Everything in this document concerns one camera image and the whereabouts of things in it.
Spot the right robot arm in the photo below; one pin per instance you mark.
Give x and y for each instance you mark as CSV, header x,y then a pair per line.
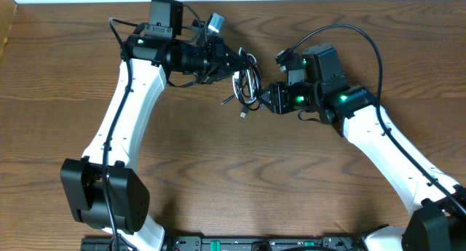
x,y
435,201

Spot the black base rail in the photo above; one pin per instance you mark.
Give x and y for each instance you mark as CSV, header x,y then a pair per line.
x,y
200,243

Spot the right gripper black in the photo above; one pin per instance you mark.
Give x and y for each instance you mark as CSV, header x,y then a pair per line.
x,y
277,92

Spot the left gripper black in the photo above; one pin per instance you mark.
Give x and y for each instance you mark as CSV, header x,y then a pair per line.
x,y
217,62

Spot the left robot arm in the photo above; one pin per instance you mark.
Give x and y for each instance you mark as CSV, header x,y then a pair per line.
x,y
102,187

